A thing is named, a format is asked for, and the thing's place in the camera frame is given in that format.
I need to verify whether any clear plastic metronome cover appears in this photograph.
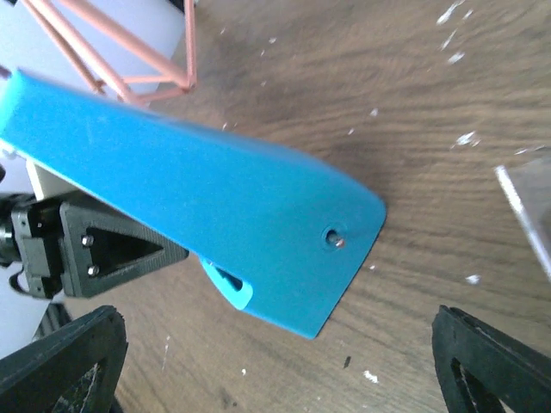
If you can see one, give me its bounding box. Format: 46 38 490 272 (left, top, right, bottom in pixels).
494 156 550 280

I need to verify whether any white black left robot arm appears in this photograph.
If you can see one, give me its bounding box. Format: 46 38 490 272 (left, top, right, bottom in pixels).
1 190 189 299

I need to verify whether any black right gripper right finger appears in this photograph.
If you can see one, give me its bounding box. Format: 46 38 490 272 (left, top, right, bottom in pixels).
431 305 550 412

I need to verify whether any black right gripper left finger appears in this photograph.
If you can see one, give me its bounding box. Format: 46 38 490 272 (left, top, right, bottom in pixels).
1 305 128 412

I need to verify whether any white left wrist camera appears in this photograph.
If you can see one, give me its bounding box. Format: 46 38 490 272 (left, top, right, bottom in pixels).
26 160 81 201

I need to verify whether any blue metronome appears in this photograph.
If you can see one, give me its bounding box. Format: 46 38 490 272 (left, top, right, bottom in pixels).
1 70 387 339

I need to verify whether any pink music stand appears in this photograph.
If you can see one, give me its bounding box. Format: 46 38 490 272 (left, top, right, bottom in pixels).
23 0 197 106

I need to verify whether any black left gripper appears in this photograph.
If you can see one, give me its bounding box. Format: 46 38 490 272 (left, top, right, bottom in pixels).
10 200 189 299

